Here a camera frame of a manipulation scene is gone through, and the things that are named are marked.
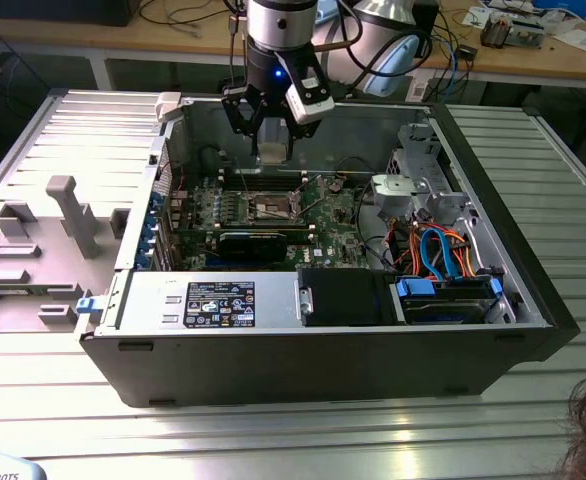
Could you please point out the blue expansion slot clip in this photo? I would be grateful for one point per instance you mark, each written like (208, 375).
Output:
(148, 229)
(156, 200)
(143, 252)

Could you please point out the hard disk in blue carrier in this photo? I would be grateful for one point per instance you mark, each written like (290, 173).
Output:
(443, 310)

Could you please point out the white paper label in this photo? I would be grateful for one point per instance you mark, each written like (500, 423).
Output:
(417, 89)

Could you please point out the black PC case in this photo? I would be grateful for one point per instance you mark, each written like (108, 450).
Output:
(273, 365)

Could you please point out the black computer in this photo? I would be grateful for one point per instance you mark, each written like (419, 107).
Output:
(63, 11)

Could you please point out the silver metal bracket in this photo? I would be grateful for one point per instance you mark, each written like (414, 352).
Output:
(398, 187)

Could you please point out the white printed paper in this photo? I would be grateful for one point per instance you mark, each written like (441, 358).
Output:
(478, 15)

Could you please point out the CPU heat sink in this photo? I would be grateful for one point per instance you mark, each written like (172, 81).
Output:
(495, 31)

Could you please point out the CPU socket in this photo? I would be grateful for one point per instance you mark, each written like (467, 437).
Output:
(268, 206)

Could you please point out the small black adapter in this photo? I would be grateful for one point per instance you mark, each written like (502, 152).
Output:
(468, 52)

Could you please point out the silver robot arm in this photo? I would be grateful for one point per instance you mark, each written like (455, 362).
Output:
(283, 20)

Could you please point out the silver power supply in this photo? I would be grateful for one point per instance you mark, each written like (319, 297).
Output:
(143, 305)

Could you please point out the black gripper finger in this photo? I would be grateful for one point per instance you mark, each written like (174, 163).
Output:
(298, 131)
(238, 110)

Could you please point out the silver CPU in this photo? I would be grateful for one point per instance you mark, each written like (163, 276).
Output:
(274, 154)

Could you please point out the blue box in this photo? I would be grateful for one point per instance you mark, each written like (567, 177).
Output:
(563, 6)

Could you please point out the grey metal box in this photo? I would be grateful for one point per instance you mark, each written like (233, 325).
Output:
(528, 34)

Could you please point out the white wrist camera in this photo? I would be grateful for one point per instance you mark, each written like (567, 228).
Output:
(313, 102)

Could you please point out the wooden desk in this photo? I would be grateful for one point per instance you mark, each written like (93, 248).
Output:
(123, 37)

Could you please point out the white paper sheets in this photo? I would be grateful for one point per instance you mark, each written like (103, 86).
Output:
(580, 40)

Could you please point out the blue case latch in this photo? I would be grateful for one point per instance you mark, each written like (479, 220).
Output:
(87, 306)

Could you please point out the silver disk bay cage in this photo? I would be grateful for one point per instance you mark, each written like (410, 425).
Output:
(420, 145)

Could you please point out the black upright box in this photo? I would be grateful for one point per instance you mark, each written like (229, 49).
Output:
(429, 20)

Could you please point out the beige case latch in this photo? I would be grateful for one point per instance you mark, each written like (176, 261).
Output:
(168, 105)

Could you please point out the black RAM slot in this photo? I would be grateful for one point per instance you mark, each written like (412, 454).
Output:
(273, 227)
(273, 176)
(273, 186)

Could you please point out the green motherboard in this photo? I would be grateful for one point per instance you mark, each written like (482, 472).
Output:
(333, 235)

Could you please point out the black graphics card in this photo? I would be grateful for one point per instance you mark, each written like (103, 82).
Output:
(253, 247)

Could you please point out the grey parts rack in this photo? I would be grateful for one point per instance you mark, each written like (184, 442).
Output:
(48, 270)

